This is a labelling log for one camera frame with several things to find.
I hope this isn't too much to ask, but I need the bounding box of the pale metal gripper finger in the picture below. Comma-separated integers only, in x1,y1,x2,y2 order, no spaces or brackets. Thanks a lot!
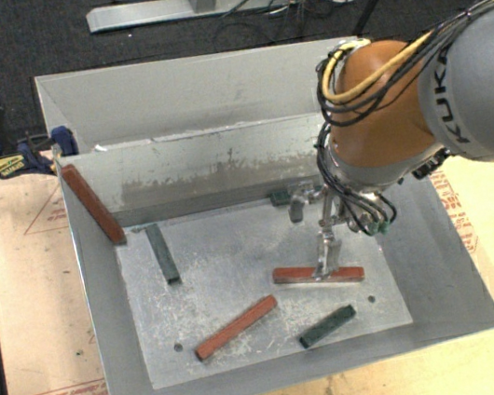
305,229,338,282
323,237,349,276

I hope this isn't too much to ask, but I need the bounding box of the red-brown block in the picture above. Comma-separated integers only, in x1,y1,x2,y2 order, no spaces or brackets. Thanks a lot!
186,293,287,363
60,156,129,254
270,252,368,298

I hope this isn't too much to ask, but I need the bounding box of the dark green flat block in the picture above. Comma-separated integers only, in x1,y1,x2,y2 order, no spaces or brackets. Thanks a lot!
294,302,363,351
268,188,295,209
143,220,183,289

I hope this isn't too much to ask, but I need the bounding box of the grey metal bin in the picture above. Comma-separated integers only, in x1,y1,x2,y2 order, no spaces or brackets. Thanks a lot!
34,3,494,395

